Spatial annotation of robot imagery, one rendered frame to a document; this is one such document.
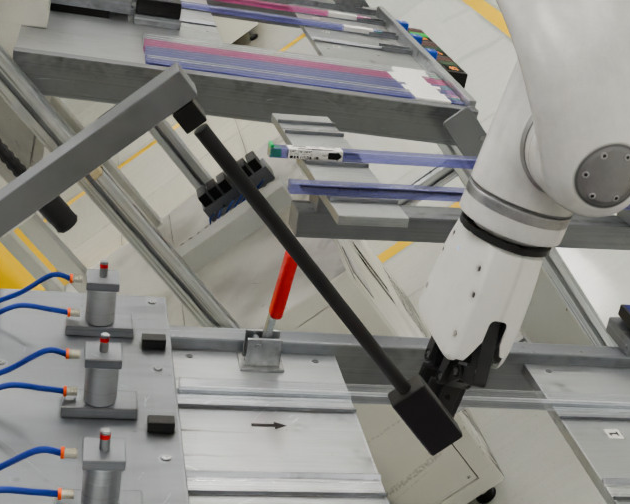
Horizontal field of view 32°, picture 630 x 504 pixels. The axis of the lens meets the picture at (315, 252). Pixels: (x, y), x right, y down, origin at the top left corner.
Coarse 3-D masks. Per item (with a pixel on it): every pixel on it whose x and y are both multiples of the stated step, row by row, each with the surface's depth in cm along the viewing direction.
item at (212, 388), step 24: (192, 384) 87; (216, 384) 88; (240, 384) 88; (264, 384) 89; (288, 384) 90; (312, 384) 90; (336, 384) 91; (360, 384) 91; (504, 408) 93; (528, 408) 94; (552, 408) 94; (576, 408) 95; (600, 408) 95; (624, 408) 95
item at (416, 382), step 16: (416, 384) 61; (400, 400) 61; (416, 400) 61; (432, 400) 61; (400, 416) 61; (416, 416) 61; (432, 416) 61; (448, 416) 62; (416, 432) 62; (432, 432) 62; (448, 432) 62; (432, 448) 62
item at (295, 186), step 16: (304, 192) 108; (320, 192) 108; (336, 192) 108; (352, 192) 109; (368, 192) 109; (384, 192) 110; (400, 192) 110; (416, 192) 110; (432, 192) 111; (448, 192) 111; (624, 208) 116
